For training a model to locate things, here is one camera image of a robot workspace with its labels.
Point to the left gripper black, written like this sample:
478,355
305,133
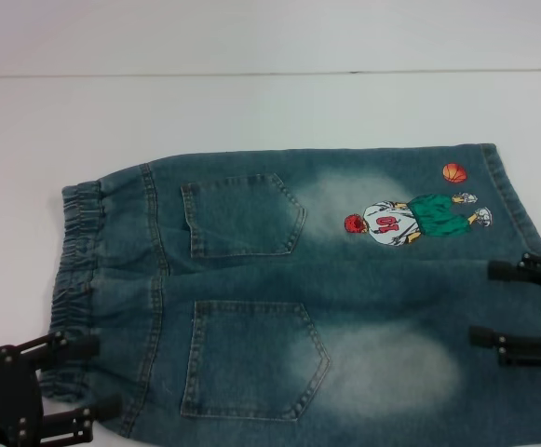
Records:
4,396

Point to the blue denim shorts basketball print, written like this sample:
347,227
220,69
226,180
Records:
261,288

